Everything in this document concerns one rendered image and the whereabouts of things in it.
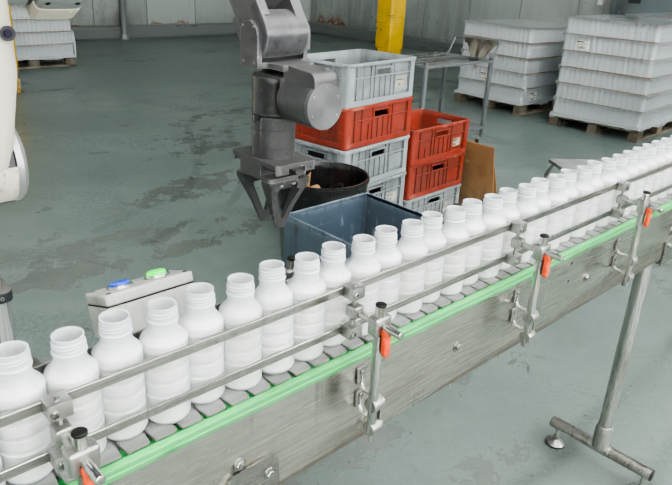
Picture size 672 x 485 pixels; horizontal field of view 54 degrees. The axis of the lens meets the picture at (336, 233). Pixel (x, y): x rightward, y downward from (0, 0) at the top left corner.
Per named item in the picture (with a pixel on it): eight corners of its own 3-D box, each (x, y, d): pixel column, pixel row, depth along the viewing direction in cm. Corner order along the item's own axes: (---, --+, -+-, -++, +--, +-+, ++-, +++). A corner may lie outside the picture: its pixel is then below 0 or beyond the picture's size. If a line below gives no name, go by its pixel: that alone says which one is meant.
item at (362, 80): (347, 109, 333) (349, 65, 325) (288, 96, 357) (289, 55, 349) (414, 96, 377) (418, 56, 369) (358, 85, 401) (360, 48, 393)
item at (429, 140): (411, 166, 402) (414, 131, 394) (361, 152, 428) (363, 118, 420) (467, 151, 444) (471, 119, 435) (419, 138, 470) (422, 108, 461)
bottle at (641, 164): (615, 210, 175) (629, 149, 168) (613, 203, 180) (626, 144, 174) (640, 213, 173) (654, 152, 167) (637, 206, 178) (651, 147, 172)
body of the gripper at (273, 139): (269, 154, 94) (269, 103, 92) (316, 172, 87) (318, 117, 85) (231, 161, 90) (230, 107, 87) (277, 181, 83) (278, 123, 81)
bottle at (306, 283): (276, 352, 104) (278, 255, 97) (303, 338, 108) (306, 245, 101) (303, 367, 100) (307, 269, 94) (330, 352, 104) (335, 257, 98)
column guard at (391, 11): (387, 69, 1081) (393, -2, 1040) (370, 66, 1108) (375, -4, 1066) (403, 68, 1107) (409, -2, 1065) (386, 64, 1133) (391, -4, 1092)
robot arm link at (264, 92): (277, 62, 88) (242, 64, 84) (312, 69, 83) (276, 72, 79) (277, 114, 90) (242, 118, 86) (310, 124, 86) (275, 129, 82)
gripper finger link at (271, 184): (277, 211, 96) (278, 149, 93) (309, 226, 91) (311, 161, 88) (238, 221, 92) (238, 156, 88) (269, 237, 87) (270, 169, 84)
